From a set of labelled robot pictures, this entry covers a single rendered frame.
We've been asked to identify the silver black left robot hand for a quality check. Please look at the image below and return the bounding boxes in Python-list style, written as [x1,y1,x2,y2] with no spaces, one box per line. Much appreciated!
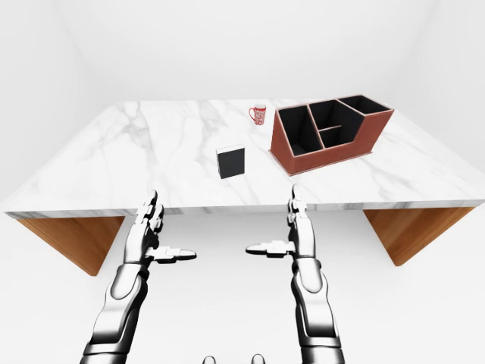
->
[124,190,198,266]

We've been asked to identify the black book with white pages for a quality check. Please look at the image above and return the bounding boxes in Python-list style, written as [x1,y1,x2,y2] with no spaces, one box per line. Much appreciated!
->
[215,144,247,180]

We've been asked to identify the red and white patterned mug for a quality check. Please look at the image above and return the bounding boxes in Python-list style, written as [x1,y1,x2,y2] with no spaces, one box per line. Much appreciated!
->
[248,103,268,127]

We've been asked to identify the red-brown desk caddy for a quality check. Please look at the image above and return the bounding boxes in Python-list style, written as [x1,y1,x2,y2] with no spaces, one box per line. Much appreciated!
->
[268,93,396,177]

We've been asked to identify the wooden table leg panel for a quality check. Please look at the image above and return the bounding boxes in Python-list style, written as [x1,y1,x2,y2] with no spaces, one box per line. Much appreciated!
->
[362,206,476,268]
[14,215,127,278]

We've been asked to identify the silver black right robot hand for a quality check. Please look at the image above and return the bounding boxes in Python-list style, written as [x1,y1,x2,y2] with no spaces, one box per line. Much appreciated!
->
[245,184,318,260]

